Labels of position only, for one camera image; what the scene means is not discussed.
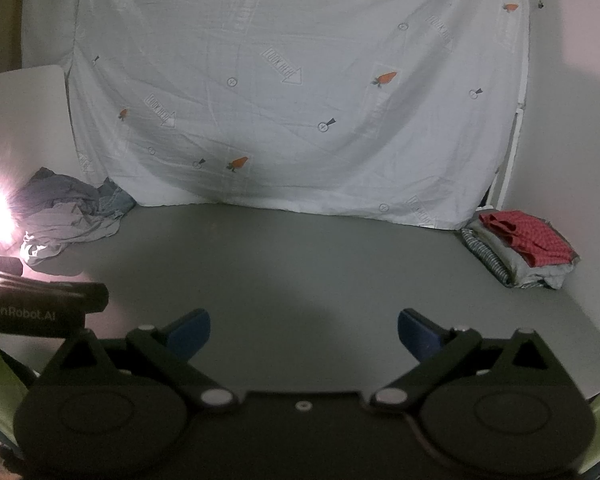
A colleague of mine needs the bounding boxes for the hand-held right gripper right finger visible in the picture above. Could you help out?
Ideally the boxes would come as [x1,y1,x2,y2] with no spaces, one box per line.
[370,308,569,413]

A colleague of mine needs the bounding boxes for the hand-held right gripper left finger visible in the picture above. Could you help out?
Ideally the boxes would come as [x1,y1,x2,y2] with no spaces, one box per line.
[39,309,241,413]

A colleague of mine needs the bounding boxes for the blue denim jeans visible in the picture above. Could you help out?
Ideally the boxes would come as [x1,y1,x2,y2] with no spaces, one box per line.
[97,177,137,221]

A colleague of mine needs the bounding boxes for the folded grey striped clothes stack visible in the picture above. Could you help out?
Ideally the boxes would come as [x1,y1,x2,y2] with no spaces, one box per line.
[472,220,581,290]

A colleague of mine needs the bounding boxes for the grey crumpled garment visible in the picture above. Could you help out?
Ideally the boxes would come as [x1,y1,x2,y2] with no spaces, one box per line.
[20,166,126,267]

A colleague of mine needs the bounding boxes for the striped folded garment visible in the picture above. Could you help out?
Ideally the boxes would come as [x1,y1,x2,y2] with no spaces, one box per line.
[461,227,511,285]

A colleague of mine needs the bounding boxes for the red patterned folded garment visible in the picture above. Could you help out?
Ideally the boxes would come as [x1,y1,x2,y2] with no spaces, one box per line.
[480,210,577,267]

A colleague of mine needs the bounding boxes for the white board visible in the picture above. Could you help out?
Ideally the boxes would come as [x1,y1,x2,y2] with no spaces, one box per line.
[0,64,76,186]

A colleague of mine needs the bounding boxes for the white pole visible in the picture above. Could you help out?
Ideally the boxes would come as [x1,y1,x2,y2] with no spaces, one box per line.
[495,105,526,211]

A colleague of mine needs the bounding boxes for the green cloth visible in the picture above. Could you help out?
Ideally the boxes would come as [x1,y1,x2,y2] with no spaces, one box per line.
[577,390,600,476]

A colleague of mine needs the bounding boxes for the white carrot printed sheet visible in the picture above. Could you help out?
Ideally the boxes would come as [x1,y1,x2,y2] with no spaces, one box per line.
[65,0,531,231]

